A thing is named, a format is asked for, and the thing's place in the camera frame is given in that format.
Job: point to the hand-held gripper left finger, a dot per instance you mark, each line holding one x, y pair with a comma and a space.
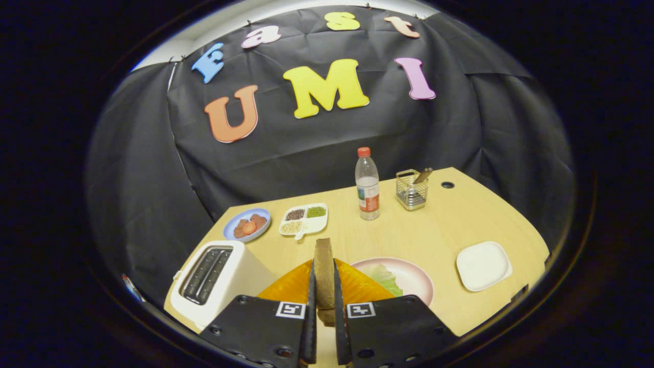
310, 337

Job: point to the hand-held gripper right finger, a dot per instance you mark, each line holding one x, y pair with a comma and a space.
341, 337

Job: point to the brown bread slice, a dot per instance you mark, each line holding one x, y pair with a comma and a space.
324, 271

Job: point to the green lettuce leaf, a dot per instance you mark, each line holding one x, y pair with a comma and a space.
386, 278

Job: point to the white toaster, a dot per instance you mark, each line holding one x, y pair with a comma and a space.
245, 276

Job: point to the pink plate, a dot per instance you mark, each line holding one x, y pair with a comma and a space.
416, 276

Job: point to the white divided dish with beans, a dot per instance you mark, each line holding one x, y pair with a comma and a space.
317, 224

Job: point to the red food pieces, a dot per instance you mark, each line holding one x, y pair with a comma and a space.
249, 226

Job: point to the blue plate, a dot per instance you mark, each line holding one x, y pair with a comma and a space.
228, 230

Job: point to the clear plastic water bottle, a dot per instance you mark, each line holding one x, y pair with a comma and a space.
368, 199

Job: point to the small white square plate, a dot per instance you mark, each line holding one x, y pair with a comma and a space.
483, 266

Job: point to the wooden utensil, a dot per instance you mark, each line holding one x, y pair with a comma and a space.
423, 175

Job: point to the black backdrop cloth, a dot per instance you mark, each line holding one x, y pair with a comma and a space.
306, 153

